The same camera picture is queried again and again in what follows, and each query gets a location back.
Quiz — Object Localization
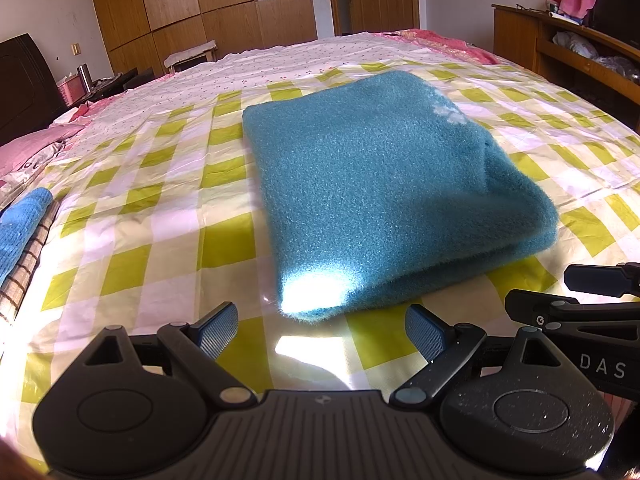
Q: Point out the dark wooden headboard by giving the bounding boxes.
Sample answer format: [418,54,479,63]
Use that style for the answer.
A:
[0,33,66,147]

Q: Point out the wooden shelf cabinet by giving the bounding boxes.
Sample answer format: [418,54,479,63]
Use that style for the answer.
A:
[491,4,640,133]

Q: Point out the dark nightstand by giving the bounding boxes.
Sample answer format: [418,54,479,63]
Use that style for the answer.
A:
[75,67,156,106]

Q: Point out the yellow checked bedsheet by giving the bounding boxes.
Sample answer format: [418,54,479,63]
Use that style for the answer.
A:
[0,57,640,401]

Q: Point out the brown checked cloth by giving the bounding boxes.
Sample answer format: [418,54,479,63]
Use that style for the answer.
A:
[0,200,61,323]

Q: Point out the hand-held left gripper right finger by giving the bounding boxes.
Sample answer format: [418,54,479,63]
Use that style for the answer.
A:
[390,304,596,406]

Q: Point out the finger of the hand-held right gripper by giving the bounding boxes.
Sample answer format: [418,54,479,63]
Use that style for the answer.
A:
[564,262,640,297]
[505,289,640,331]

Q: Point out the pink basket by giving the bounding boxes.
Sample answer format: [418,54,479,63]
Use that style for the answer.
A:
[56,74,86,107]

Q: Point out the wooden wardrobe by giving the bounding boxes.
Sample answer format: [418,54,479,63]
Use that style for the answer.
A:
[86,0,318,78]

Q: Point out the pink pillow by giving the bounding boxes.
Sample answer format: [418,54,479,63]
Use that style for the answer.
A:
[0,122,86,206]

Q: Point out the teal sweater with white flowers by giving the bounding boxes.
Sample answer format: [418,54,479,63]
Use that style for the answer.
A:
[242,71,559,322]

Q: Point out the black television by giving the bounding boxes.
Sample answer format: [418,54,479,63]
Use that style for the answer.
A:
[587,0,640,36]

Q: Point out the cushioned stool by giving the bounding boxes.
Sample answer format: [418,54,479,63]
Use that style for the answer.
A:
[164,42,221,73]

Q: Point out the white floral bedsheet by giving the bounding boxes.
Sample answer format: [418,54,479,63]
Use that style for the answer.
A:
[65,32,441,156]

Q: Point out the white plastic bag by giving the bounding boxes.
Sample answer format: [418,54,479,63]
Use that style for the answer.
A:
[552,31,598,58]

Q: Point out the pink floral bed cover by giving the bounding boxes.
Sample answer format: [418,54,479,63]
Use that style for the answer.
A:
[370,27,501,66]

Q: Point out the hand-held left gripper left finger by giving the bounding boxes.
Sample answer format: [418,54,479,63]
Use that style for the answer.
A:
[80,301,258,408]

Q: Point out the blue ribbed knit sweater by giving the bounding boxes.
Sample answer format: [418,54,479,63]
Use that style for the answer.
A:
[0,188,53,286]

